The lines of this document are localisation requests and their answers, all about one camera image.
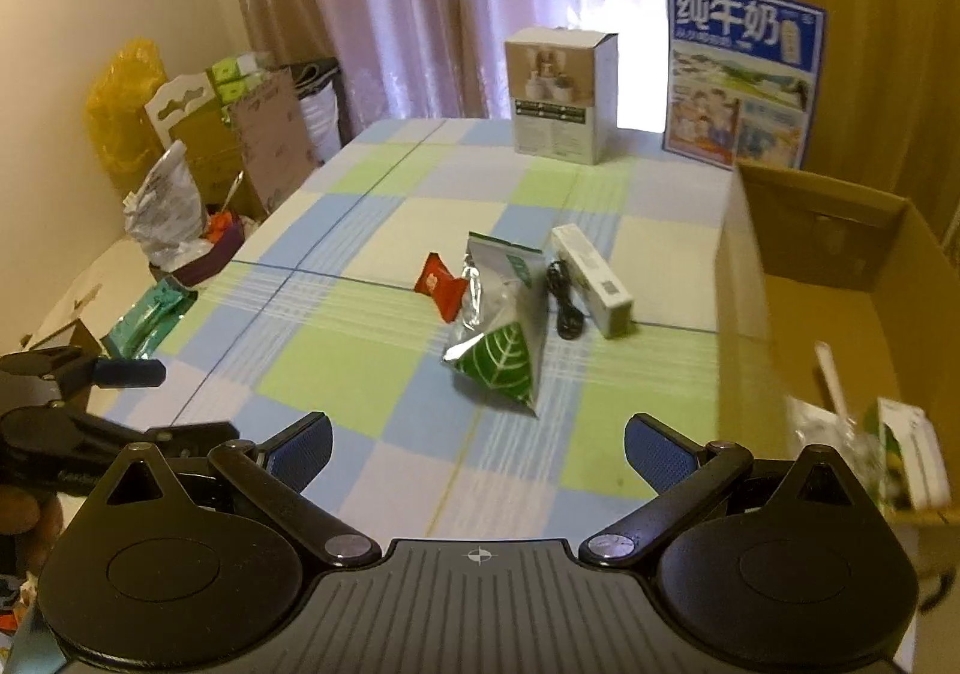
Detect crumpled white plastic bag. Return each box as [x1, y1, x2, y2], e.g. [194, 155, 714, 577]
[123, 139, 210, 268]

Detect long white carton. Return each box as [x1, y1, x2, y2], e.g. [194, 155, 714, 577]
[550, 223, 636, 340]

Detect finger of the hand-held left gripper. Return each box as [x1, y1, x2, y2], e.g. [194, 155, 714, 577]
[71, 353, 168, 389]
[112, 420, 242, 459]

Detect yellow plastic bag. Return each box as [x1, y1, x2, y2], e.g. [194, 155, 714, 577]
[83, 40, 170, 197]

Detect green and white boxes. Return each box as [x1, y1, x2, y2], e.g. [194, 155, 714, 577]
[209, 51, 272, 107]

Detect red candy packet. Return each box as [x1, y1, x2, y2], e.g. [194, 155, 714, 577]
[413, 251, 470, 324]

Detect white bucket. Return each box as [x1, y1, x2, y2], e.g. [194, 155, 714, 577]
[296, 59, 347, 167]

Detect beige product box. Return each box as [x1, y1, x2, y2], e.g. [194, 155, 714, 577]
[503, 26, 620, 166]

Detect brown cardboard box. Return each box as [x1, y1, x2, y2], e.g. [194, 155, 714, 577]
[712, 162, 960, 549]

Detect clear plastic packet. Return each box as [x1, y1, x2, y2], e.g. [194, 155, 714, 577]
[786, 395, 882, 484]

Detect white rounded square box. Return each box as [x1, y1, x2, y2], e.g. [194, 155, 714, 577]
[876, 397, 940, 514]

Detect green plastic packet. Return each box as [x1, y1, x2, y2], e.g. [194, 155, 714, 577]
[100, 281, 198, 361]

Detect black cable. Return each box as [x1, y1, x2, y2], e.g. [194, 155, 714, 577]
[543, 258, 587, 341]

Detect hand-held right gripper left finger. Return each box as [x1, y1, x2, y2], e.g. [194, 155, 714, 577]
[90, 411, 381, 569]

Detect blue milk carton box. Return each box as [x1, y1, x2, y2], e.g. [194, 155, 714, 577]
[662, 0, 827, 172]

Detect brown cardboard sheet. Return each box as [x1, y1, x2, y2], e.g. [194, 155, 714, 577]
[228, 69, 317, 219]

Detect silver foil bag green leaf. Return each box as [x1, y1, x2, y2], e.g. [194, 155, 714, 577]
[440, 231, 545, 420]

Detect white plastic spoon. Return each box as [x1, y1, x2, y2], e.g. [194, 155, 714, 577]
[815, 341, 854, 422]

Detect checked cloth covered desktop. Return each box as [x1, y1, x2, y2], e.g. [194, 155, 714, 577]
[90, 115, 751, 549]

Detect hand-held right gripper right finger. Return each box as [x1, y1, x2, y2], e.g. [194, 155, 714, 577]
[578, 413, 876, 569]

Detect purple box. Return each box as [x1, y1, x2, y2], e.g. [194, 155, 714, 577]
[148, 213, 245, 287]

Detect person's left hand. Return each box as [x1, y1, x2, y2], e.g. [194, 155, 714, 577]
[0, 485, 65, 574]

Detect cardboard carton white handle cutout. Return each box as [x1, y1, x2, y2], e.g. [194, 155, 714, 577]
[144, 73, 252, 219]

